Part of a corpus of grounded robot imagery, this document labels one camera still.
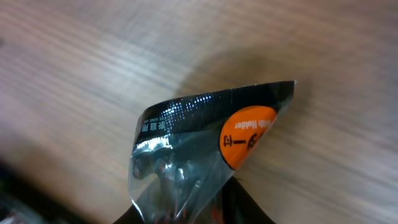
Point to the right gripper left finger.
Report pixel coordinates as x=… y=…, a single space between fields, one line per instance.
x=131 y=216

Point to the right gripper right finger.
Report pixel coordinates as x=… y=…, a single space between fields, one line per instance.
x=234 y=205

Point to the black snack bag orange sticker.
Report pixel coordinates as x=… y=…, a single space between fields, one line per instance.
x=186 y=149

